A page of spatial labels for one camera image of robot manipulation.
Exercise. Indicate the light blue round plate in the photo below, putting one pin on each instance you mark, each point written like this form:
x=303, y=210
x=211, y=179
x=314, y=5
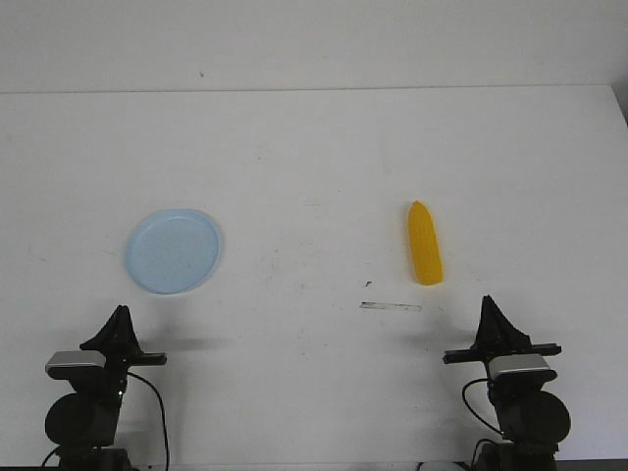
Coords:
x=173, y=251

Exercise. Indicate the clear tape strip on table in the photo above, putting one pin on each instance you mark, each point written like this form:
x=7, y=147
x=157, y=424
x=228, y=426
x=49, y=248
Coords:
x=390, y=306

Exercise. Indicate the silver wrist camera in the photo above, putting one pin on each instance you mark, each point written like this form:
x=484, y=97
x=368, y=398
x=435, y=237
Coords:
x=532, y=367
x=75, y=364

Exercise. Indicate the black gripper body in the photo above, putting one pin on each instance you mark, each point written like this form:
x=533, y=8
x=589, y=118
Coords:
x=470, y=355
x=118, y=364

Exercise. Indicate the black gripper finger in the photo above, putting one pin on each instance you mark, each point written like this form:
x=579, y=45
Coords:
x=486, y=336
x=107, y=336
x=126, y=334
x=505, y=334

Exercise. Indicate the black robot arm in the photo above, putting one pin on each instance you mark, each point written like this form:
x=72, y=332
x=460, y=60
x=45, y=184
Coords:
x=83, y=423
x=531, y=422

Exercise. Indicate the yellow corn cob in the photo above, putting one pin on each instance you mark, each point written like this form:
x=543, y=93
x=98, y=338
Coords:
x=424, y=246

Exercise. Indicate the white object at bottom edge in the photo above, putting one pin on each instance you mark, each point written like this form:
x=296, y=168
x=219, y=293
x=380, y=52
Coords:
x=440, y=466

